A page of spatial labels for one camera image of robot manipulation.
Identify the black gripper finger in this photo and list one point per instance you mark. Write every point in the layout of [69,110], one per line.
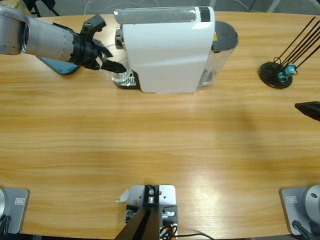
[311,108]

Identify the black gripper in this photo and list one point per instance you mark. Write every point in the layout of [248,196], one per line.
[83,53]

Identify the clear drinking glass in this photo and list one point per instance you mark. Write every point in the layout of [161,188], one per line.
[123,79]

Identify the white capsule coffee machine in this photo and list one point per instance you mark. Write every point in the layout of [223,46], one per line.
[165,55]

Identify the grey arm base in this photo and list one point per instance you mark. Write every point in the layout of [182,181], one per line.
[300,207]
[15,210]

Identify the teal coffee capsule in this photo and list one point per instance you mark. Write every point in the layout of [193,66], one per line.
[282,77]
[290,68]

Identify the teal plastic tray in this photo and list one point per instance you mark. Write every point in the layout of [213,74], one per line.
[62,70]

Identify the black capsule holder stand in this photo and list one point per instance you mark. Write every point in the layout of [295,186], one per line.
[268,75]

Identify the black chair legs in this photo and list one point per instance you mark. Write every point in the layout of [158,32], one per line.
[35,6]

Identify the grey metal table leg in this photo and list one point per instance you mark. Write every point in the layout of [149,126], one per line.
[273,5]

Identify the wooden crate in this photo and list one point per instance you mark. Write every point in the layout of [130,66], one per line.
[12,3]

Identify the clear water tank black lid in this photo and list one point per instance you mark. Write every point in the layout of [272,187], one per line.
[225,35]

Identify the white paper tag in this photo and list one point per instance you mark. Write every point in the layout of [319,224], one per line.
[123,196]

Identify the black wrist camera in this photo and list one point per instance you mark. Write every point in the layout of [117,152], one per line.
[93,23]

